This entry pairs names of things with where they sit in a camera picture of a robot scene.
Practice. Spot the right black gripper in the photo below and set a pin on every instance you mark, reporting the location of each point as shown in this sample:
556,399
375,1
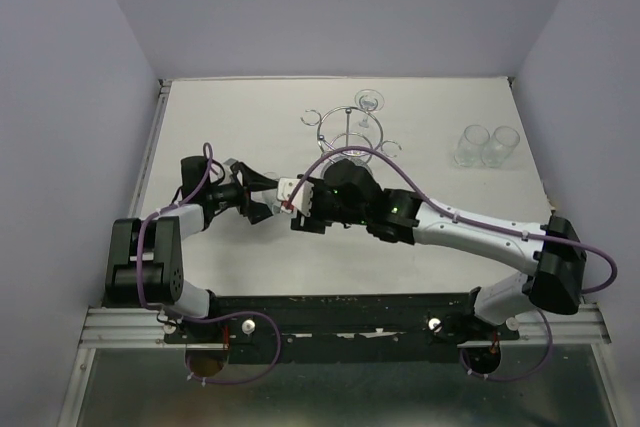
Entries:
312,223

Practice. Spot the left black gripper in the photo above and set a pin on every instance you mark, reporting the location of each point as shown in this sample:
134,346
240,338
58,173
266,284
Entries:
252,180

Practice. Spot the clear wine glass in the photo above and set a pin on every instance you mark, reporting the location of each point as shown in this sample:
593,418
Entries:
470,145

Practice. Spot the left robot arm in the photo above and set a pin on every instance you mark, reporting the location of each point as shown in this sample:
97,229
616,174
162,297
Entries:
145,262

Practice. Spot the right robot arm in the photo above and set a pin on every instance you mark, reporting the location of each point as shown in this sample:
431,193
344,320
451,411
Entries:
548,260

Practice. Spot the chrome wine glass rack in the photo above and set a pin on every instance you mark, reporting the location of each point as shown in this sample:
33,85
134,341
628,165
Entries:
350,127

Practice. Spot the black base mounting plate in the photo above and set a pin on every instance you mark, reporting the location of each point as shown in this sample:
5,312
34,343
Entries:
340,329

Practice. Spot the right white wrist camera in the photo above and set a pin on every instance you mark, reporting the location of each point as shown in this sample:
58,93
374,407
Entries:
294,199

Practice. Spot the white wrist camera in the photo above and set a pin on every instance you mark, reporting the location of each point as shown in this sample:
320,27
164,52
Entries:
232,174
294,199

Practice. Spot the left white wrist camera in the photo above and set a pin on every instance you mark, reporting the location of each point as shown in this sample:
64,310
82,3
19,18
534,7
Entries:
232,174

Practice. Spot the aluminium rail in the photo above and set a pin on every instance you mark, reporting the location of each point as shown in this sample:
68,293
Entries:
586,327

